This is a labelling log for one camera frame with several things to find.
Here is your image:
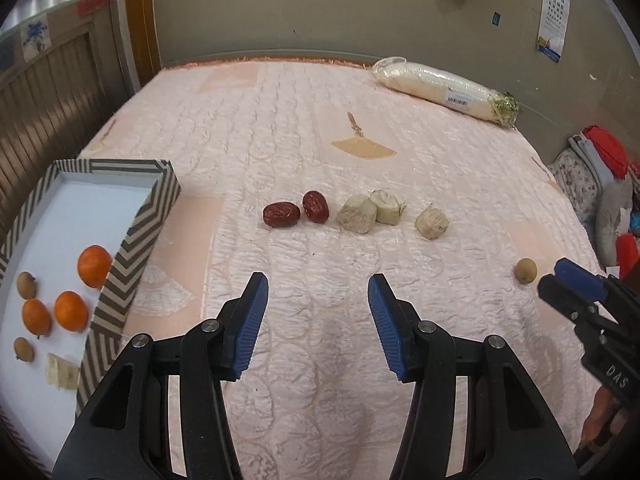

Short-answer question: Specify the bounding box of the wrapped white radish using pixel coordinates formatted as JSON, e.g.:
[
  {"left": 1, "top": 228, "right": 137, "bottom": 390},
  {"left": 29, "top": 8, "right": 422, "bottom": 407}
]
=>
[{"left": 371, "top": 56, "right": 521, "bottom": 130}]

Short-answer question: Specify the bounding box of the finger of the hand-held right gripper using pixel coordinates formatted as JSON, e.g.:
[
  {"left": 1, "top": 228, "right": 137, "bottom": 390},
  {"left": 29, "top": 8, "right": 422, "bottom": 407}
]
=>
[
  {"left": 553, "top": 257, "right": 640, "bottom": 311},
  {"left": 537, "top": 274, "right": 618, "bottom": 343}
]

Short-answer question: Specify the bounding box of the grey folded cloth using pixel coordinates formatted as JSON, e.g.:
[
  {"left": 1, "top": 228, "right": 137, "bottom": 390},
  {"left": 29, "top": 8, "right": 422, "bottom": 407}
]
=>
[{"left": 568, "top": 134, "right": 613, "bottom": 188}]

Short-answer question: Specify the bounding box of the blue flower sticker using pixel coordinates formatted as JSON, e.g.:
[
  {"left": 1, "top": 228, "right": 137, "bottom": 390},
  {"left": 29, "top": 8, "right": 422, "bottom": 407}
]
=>
[{"left": 21, "top": 14, "right": 51, "bottom": 60}]

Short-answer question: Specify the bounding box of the wooden door frame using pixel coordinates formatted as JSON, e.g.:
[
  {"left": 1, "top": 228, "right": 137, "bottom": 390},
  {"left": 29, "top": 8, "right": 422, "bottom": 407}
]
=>
[{"left": 122, "top": 0, "right": 163, "bottom": 91}]

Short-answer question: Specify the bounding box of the orange mandarin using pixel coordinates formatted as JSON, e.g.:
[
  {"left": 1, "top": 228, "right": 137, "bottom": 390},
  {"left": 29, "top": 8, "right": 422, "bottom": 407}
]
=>
[
  {"left": 53, "top": 290, "right": 89, "bottom": 332},
  {"left": 77, "top": 245, "right": 113, "bottom": 289},
  {"left": 21, "top": 298, "right": 53, "bottom": 339}
]

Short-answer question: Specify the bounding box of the red date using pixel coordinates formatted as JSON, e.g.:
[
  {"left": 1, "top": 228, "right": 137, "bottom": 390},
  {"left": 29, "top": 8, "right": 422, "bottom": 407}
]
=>
[
  {"left": 263, "top": 201, "right": 302, "bottom": 229},
  {"left": 302, "top": 190, "right": 329, "bottom": 224}
]

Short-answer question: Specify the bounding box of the person's right hand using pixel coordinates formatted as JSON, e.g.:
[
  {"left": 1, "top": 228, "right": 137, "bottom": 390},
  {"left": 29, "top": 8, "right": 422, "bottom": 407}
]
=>
[{"left": 581, "top": 387, "right": 629, "bottom": 457}]

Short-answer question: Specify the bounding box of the striped cardboard box tray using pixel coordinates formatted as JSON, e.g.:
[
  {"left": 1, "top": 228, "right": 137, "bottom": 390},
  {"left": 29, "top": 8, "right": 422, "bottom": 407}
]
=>
[{"left": 0, "top": 158, "right": 182, "bottom": 471}]

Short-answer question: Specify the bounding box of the pink quilted bedspread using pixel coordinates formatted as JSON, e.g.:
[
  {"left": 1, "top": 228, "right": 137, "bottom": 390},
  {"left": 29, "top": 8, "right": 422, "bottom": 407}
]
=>
[{"left": 75, "top": 55, "right": 616, "bottom": 480}]

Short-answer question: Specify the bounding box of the eye chart poster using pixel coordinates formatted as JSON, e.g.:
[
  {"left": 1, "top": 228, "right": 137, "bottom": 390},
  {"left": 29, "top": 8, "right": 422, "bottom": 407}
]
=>
[{"left": 536, "top": 0, "right": 573, "bottom": 63}]

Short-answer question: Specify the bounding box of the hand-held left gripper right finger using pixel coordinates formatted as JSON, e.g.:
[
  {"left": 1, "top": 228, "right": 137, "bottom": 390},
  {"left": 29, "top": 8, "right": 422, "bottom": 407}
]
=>
[{"left": 367, "top": 273, "right": 581, "bottom": 480}]

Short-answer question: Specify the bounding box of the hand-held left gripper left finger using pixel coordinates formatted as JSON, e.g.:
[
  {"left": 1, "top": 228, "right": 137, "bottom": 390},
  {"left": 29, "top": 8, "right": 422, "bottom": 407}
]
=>
[{"left": 52, "top": 272, "right": 270, "bottom": 480}]

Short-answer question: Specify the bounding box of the ribbed metal door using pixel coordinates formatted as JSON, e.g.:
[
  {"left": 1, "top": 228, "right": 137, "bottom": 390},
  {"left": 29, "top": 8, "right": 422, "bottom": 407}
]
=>
[{"left": 0, "top": 17, "right": 128, "bottom": 246}]

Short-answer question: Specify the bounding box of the red cloth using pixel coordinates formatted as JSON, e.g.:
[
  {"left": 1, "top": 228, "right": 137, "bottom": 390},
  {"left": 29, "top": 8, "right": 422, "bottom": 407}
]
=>
[{"left": 581, "top": 126, "right": 631, "bottom": 179}]

